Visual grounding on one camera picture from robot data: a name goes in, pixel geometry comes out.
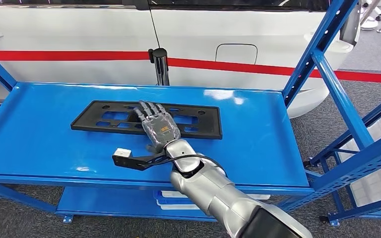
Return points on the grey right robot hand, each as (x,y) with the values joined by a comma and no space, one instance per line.
(161,128)

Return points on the black plastic panel part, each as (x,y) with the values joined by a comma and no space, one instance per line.
(85,123)

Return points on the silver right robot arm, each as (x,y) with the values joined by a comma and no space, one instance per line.
(216,193)

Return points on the red barrier belt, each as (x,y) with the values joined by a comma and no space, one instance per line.
(226,65)
(62,55)

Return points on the white floor stand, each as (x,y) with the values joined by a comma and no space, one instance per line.
(371,16)

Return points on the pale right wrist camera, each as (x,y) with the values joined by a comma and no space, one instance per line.
(129,161)

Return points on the chrome stanchion post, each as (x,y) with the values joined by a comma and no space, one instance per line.
(161,69)

